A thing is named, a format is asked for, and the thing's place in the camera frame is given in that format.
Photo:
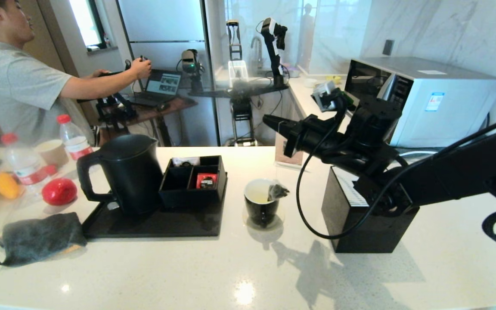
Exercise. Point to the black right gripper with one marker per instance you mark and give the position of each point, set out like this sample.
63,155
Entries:
317,137

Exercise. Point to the black electric kettle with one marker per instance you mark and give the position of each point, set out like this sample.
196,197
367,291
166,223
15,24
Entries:
131,181

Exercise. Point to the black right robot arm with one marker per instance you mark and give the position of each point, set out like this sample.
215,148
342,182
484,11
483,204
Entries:
446,176

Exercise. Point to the QR code sign stand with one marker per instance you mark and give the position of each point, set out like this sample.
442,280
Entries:
289,160

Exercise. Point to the yellow bowl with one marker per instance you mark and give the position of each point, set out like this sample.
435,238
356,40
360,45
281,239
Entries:
333,79

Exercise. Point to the black background robot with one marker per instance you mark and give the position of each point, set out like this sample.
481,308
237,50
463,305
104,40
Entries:
274,51

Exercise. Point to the black mug white inside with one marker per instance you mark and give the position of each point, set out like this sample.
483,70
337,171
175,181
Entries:
258,211

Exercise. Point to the red sachet packet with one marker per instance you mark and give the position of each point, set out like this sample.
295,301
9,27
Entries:
206,181

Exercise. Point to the silver foil sachet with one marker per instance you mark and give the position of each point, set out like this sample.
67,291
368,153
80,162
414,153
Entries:
183,161

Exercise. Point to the wooden desk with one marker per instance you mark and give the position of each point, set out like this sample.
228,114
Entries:
170,105

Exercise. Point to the black compartment organizer box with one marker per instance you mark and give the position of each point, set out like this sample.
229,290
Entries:
187,198

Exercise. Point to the black tissue box white top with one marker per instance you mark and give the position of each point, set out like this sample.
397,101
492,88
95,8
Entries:
351,228

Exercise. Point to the open laptop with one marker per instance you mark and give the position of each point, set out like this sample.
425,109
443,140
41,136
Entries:
162,84

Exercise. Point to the black serving tray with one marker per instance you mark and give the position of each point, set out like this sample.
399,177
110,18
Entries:
166,226

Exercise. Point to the grey refrigerator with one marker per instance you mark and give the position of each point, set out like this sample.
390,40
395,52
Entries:
166,26

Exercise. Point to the silver microwave oven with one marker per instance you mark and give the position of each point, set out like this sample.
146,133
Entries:
446,107

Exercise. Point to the red label water bottle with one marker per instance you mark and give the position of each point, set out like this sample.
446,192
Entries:
24,165
75,140

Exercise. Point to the window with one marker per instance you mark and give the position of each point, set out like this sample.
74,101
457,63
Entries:
85,21

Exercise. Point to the paper cup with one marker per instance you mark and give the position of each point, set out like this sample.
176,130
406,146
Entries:
52,153

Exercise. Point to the red round toy fruit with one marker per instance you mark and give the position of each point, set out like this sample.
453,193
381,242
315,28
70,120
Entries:
58,191

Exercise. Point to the person in grey shirt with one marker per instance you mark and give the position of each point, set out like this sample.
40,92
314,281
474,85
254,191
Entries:
20,86

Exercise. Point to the grey orange microfiber cloth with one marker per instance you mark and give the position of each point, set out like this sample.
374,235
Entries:
37,239

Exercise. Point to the orange fruit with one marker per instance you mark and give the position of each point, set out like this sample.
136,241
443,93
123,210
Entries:
4,185

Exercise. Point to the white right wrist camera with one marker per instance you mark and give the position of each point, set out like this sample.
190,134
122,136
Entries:
327,94

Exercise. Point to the grey wall socket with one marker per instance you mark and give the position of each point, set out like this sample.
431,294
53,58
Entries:
388,47

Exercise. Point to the black camera rig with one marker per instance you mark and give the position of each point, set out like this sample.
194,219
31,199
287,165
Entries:
114,107

